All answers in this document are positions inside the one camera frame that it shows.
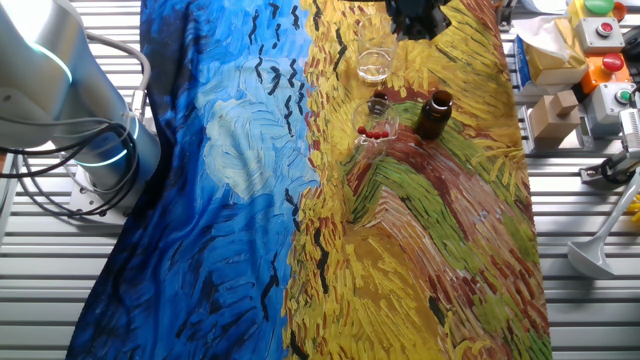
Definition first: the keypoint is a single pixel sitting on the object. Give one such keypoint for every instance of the small cardboard box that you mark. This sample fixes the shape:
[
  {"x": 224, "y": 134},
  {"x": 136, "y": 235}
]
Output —
[{"x": 547, "y": 125}]

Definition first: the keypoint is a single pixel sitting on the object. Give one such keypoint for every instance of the orange round knob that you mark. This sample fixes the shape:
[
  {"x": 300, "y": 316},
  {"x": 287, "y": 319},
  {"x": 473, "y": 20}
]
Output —
[{"x": 620, "y": 10}]

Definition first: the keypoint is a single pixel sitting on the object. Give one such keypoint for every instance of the yellow box green button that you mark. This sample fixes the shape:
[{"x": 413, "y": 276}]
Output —
[{"x": 597, "y": 5}]

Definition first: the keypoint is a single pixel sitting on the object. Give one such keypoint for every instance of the silver depth camera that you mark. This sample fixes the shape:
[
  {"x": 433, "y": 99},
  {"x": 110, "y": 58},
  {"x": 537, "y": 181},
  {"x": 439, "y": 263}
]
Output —
[{"x": 631, "y": 130}]

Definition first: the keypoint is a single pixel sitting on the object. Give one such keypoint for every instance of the small wooden block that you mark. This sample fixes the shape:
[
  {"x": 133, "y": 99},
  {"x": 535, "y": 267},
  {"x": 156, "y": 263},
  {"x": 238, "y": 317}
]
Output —
[{"x": 565, "y": 102}]

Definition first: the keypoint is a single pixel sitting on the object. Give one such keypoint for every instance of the brown glass bottle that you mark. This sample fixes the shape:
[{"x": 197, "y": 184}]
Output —
[{"x": 434, "y": 120}]

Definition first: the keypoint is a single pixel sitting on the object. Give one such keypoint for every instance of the painted wheatfield print cloth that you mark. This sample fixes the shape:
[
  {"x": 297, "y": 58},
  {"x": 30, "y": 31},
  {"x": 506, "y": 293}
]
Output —
[{"x": 225, "y": 200}]

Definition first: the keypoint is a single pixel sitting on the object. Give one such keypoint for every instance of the orange box red button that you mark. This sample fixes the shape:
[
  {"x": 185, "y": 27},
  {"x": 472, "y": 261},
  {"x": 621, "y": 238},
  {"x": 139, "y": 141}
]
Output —
[{"x": 607, "y": 70}]

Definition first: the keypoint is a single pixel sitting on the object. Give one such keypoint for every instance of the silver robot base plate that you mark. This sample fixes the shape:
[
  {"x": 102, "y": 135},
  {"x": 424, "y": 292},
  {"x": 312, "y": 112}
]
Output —
[{"x": 100, "y": 205}]

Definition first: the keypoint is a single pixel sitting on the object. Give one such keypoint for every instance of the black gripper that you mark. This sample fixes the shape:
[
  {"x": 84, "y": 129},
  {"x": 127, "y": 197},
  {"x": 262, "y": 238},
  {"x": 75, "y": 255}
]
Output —
[{"x": 417, "y": 7}]

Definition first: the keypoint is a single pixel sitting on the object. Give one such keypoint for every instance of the yellow plastic object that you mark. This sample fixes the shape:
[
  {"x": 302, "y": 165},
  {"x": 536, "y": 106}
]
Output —
[{"x": 635, "y": 210}]

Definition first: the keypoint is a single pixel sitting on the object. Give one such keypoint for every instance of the black bottle cap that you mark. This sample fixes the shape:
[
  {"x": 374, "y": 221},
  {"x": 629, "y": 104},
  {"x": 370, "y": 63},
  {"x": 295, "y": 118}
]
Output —
[{"x": 381, "y": 94}]

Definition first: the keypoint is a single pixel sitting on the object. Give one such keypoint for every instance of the clear dropper beaker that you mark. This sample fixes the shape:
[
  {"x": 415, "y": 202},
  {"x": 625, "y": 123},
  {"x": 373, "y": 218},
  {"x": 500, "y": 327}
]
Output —
[{"x": 375, "y": 150}]

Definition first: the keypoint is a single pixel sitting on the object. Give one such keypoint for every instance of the clear beaker with liquid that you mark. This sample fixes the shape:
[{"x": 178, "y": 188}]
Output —
[{"x": 375, "y": 70}]

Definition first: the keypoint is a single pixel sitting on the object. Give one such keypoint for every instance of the white paper sheet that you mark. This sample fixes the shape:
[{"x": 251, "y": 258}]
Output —
[{"x": 545, "y": 5}]

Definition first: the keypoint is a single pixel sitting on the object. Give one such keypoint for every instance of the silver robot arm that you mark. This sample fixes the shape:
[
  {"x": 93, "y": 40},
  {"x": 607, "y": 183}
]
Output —
[{"x": 50, "y": 75}]

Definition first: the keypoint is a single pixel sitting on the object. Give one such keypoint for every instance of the tissue paper pack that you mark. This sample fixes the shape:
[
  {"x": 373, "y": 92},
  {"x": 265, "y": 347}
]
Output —
[{"x": 550, "y": 55}]

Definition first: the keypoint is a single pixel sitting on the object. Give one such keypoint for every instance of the grey box red button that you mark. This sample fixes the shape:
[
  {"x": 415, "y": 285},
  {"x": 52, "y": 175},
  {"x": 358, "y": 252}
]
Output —
[{"x": 600, "y": 35}]

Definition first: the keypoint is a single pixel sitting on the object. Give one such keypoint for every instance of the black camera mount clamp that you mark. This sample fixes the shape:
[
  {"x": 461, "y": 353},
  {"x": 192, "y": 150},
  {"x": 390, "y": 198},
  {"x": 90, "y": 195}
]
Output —
[{"x": 610, "y": 171}]

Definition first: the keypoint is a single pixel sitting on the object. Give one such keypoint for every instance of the red bulb glass dropper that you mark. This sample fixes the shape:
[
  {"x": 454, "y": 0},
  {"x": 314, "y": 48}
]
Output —
[
  {"x": 377, "y": 135},
  {"x": 361, "y": 130},
  {"x": 370, "y": 135},
  {"x": 385, "y": 133}
]

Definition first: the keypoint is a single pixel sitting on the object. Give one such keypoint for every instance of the grey box green button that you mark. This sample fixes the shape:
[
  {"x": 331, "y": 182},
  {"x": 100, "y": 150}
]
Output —
[{"x": 612, "y": 102}]

